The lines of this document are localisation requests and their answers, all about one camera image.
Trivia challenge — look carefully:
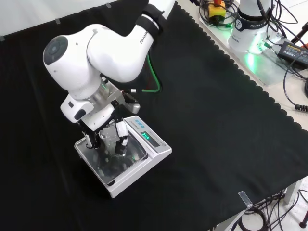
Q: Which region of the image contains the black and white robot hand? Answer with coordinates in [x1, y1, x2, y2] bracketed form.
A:
[78, 103, 130, 155]

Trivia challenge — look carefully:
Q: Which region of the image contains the white electronic balance steel pan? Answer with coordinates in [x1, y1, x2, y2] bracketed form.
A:
[74, 115, 173, 199]

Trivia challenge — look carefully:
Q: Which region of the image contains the black bench cloth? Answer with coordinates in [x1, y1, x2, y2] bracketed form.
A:
[0, 0, 308, 231]

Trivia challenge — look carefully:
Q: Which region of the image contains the white table leg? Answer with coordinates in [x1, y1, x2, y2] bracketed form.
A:
[285, 179, 303, 206]

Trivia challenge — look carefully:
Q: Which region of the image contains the black adapter cable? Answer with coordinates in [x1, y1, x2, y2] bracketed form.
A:
[283, 57, 308, 112]

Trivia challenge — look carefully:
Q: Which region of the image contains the yellow stop button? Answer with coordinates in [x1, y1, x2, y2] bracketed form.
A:
[208, 0, 227, 19]

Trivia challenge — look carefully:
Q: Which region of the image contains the clear tape strip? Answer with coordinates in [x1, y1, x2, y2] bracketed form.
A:
[238, 190, 254, 209]

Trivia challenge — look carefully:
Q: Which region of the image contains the clear glass 100 mL beaker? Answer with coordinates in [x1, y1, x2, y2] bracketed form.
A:
[99, 125, 128, 158]

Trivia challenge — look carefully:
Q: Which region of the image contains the black tripod leg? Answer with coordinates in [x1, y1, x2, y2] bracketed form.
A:
[290, 21, 308, 50]

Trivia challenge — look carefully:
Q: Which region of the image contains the green cable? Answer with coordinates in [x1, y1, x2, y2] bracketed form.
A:
[141, 54, 163, 93]

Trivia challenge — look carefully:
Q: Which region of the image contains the black floor cable bundle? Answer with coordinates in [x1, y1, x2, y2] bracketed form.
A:
[231, 186, 308, 231]

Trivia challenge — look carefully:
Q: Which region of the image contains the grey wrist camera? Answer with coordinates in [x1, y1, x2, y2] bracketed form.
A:
[124, 94, 141, 114]

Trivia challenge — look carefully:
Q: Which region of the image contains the black power adapter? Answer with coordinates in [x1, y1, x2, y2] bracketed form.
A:
[277, 41, 308, 68]

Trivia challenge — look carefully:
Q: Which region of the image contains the pale base board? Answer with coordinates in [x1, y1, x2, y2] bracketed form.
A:
[198, 7, 308, 86]

